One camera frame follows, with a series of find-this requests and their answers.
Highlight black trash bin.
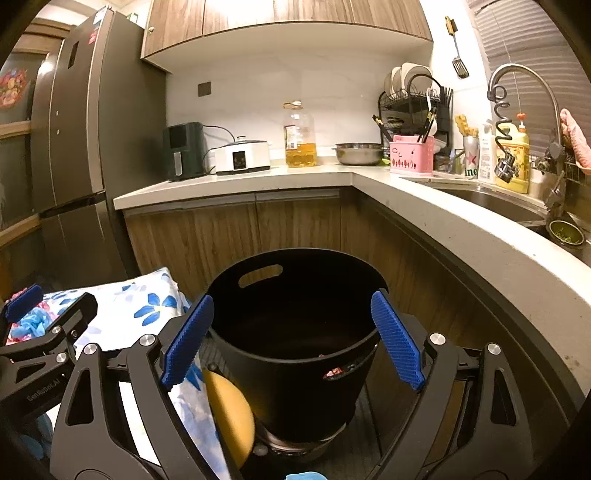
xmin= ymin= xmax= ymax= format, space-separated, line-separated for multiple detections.
xmin=207 ymin=248 xmax=387 ymax=443

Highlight hanging slotted spatula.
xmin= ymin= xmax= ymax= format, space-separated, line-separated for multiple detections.
xmin=445 ymin=16 xmax=470 ymax=79

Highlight dark wall socket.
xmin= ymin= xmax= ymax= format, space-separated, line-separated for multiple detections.
xmin=197 ymin=81 xmax=212 ymax=97

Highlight black dish rack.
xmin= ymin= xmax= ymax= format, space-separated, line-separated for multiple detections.
xmin=378 ymin=73 xmax=454 ymax=155

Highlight wooden upper cabinet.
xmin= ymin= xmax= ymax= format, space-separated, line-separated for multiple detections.
xmin=141 ymin=1 xmax=433 ymax=73

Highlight beer can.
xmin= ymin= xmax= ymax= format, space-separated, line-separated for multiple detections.
xmin=463 ymin=135 xmax=480 ymax=179

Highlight cooking oil bottle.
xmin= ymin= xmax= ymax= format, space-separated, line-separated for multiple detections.
xmin=283 ymin=100 xmax=317 ymax=167

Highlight red snack wrapper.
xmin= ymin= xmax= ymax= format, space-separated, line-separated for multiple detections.
xmin=322 ymin=366 xmax=355 ymax=381

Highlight blue floral tablecloth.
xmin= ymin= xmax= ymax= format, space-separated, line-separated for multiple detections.
xmin=43 ymin=267 xmax=230 ymax=479

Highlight yellow detergent bottle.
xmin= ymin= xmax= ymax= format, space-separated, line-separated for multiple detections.
xmin=495 ymin=112 xmax=530 ymax=194

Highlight pink utensil basket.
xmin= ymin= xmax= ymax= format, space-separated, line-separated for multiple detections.
xmin=390 ymin=135 xmax=435 ymax=175

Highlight wooden lower cabinets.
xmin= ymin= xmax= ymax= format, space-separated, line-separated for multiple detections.
xmin=124 ymin=187 xmax=584 ymax=460

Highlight white slow cooker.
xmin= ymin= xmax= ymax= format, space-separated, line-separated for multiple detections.
xmin=211 ymin=137 xmax=270 ymax=175

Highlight dark steel refrigerator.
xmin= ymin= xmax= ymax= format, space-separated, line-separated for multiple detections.
xmin=30 ymin=7 xmax=166 ymax=290

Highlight wooden glass door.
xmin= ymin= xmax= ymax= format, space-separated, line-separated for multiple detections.
xmin=1 ymin=18 xmax=73 ymax=299

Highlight steel sink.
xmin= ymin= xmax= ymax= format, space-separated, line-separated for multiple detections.
xmin=413 ymin=177 xmax=590 ymax=266

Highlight window blinds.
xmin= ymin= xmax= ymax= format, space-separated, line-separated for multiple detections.
xmin=468 ymin=1 xmax=590 ymax=156

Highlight white dish soap bottle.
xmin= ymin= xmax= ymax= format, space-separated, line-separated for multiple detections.
xmin=478 ymin=120 xmax=497 ymax=184

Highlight black air fryer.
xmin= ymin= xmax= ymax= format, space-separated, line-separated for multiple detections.
xmin=163 ymin=122 xmax=206 ymax=181

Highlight white plates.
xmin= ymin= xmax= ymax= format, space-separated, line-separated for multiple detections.
xmin=384 ymin=62 xmax=434 ymax=98

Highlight steel mixing bowl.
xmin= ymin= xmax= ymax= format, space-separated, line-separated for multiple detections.
xmin=334 ymin=143 xmax=383 ymax=166

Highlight pink cloth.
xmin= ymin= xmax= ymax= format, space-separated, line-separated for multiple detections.
xmin=560 ymin=108 xmax=591 ymax=176

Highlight steel kitchen faucet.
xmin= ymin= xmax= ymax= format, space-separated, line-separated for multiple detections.
xmin=486 ymin=63 xmax=569 ymax=222

